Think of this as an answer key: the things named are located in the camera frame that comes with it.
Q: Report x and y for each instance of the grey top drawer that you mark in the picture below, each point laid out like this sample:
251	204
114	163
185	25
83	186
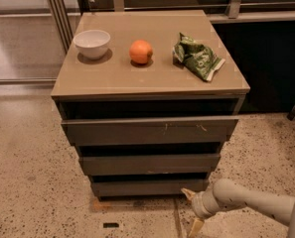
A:
145	131

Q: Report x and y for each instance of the grey drawer cabinet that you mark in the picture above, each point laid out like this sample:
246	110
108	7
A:
115	87

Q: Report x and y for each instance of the orange fruit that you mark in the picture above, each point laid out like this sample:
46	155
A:
140	51

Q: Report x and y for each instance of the white ceramic bowl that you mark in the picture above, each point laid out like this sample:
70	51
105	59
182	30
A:
92	44

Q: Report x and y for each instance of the grey drawer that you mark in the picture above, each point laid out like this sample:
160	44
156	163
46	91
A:
149	164
151	187
145	131

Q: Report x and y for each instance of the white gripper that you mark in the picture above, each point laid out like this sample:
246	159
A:
198	204

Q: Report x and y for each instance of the metal shelf frame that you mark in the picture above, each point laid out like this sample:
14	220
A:
173	0

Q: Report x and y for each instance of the grey middle drawer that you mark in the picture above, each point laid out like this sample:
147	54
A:
149	164

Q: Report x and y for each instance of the grey bottom drawer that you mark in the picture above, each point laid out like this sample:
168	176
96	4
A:
151	187

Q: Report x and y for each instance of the green crumpled chip bag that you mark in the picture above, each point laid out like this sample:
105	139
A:
198	58

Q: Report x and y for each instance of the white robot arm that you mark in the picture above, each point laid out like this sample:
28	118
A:
227	195

